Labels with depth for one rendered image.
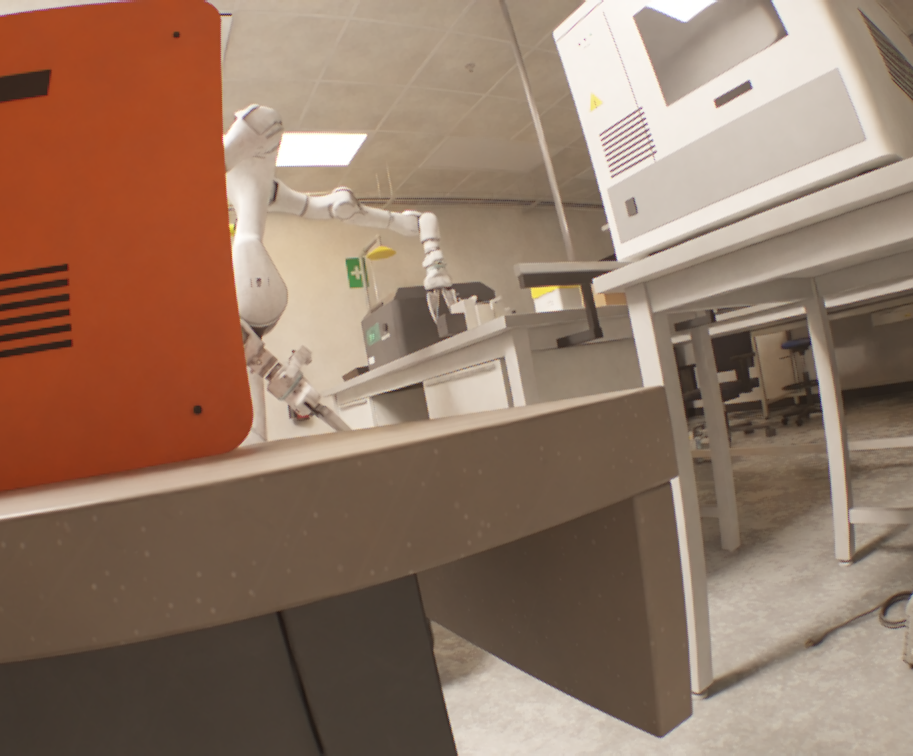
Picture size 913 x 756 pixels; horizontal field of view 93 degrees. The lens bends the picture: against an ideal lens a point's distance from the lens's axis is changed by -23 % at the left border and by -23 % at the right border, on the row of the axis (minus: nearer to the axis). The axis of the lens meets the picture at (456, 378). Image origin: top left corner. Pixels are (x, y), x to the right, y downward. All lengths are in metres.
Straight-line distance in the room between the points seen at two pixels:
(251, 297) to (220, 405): 1.05
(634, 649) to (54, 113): 0.53
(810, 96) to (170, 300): 0.81
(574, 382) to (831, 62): 1.13
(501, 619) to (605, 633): 0.07
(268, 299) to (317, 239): 3.96
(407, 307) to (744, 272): 1.49
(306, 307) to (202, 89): 4.72
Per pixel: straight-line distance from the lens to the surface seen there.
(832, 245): 0.87
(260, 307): 1.46
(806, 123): 0.86
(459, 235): 6.02
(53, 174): 0.49
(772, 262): 0.91
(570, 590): 0.21
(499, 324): 1.37
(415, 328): 2.16
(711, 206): 0.93
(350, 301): 5.32
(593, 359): 1.68
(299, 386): 1.28
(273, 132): 1.47
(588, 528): 0.19
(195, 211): 0.47
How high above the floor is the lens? 0.72
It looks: 2 degrees up
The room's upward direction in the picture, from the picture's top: 11 degrees counter-clockwise
